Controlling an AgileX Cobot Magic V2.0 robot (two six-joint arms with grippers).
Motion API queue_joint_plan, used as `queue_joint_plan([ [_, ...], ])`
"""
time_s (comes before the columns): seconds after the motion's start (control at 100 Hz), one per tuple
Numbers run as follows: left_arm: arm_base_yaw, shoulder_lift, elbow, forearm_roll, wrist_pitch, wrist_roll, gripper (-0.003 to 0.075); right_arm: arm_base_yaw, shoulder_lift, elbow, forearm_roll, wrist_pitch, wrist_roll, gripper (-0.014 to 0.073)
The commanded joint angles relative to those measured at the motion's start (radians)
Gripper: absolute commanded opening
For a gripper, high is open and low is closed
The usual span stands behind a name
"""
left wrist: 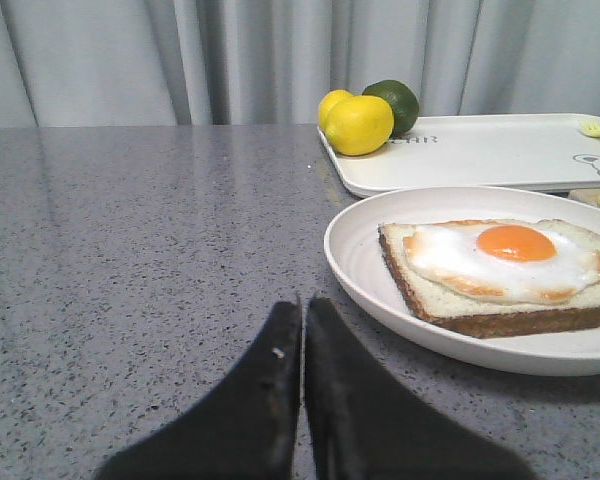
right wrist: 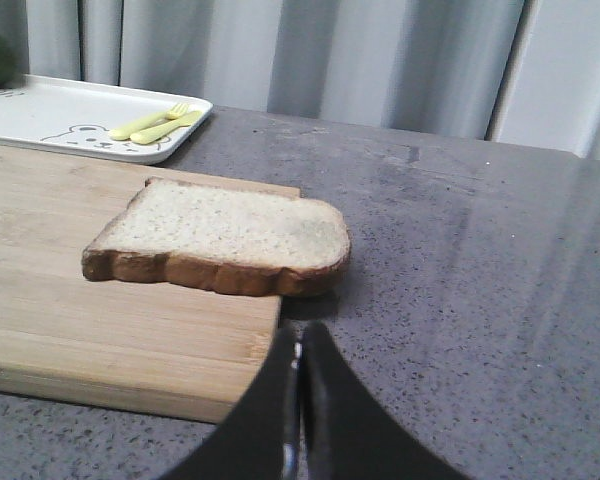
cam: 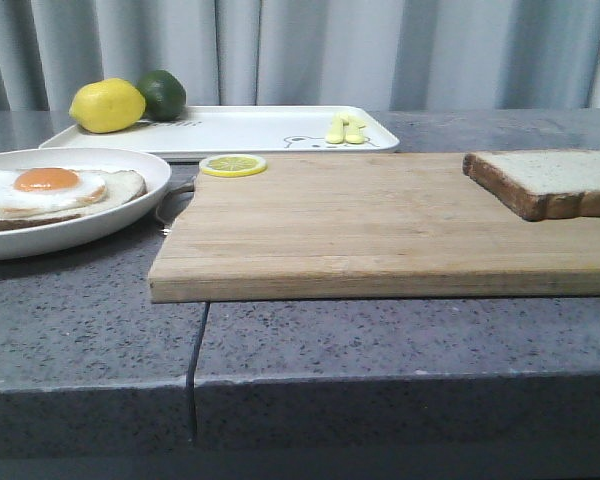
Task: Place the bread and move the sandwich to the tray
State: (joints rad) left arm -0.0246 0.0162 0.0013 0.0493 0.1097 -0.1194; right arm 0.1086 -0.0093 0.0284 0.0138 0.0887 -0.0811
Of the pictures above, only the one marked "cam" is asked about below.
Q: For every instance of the white bread slice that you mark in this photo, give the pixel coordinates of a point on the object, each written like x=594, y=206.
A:
x=540, y=185

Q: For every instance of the white round plate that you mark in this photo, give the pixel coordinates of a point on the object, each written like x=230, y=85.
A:
x=63, y=235

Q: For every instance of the white bear print tray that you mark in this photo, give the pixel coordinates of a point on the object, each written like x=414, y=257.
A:
x=203, y=131

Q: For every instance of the wooden cutting board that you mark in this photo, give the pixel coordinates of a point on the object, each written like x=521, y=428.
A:
x=366, y=226

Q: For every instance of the lemon slice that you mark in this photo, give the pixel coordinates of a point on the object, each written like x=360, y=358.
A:
x=233, y=165

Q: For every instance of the yellow plastic fork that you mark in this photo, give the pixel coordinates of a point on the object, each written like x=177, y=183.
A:
x=336, y=133

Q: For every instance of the yellow plastic knife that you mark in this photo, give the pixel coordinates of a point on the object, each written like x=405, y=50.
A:
x=354, y=130

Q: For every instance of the green lime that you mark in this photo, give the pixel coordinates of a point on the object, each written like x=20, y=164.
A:
x=164, y=95

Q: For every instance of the yellow lemon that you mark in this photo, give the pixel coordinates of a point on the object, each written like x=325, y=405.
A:
x=107, y=106

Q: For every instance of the fried egg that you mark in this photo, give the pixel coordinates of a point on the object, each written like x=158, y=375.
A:
x=44, y=190

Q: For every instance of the grey pleated curtain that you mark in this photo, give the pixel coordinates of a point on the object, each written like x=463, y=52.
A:
x=379, y=55

